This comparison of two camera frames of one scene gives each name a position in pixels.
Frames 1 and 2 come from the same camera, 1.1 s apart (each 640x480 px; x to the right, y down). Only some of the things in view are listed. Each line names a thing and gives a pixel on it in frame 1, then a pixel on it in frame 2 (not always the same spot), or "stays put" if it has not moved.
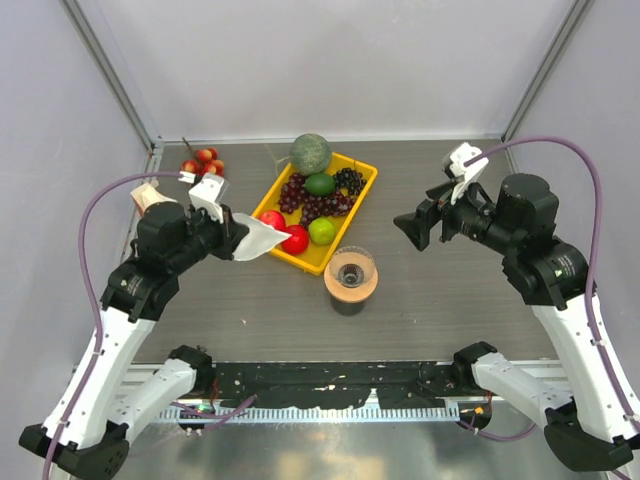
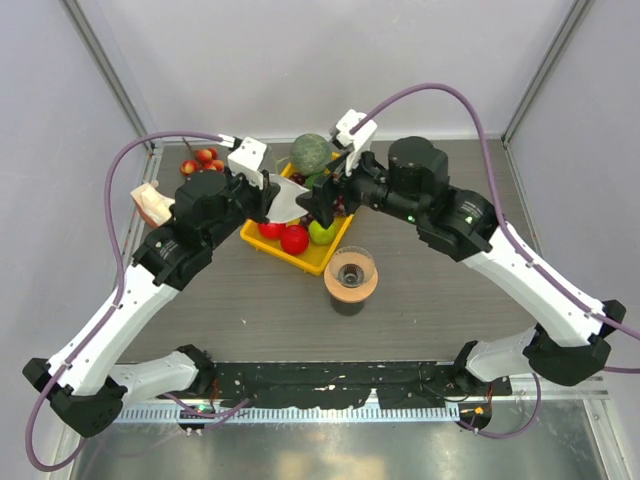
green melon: [311, 155] stays put
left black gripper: [231, 234] → [264, 195]
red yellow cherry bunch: [206, 162] stays put
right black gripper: [418, 225] → [318, 201]
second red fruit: [298, 241] stays put
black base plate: [321, 385] stays put
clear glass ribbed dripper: [352, 266] stays put
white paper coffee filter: [262, 236] → [285, 207]
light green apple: [321, 230] stays put
